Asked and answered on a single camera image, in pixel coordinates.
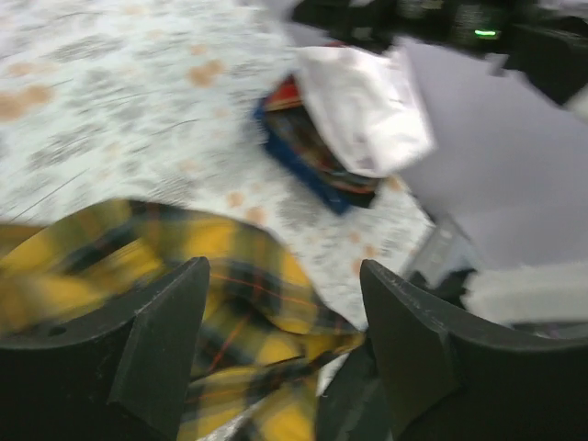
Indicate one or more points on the white folded shirt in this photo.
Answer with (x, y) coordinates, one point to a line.
(367, 107)

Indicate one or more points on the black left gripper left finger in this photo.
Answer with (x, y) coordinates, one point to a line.
(118, 373)

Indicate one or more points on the yellow plaid long sleeve shirt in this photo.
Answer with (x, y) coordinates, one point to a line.
(265, 333)

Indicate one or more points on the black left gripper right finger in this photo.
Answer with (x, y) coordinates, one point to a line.
(450, 375)

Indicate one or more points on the dark folded shirt stack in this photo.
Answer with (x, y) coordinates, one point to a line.
(292, 140)

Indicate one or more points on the floral tablecloth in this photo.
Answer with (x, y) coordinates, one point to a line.
(154, 101)

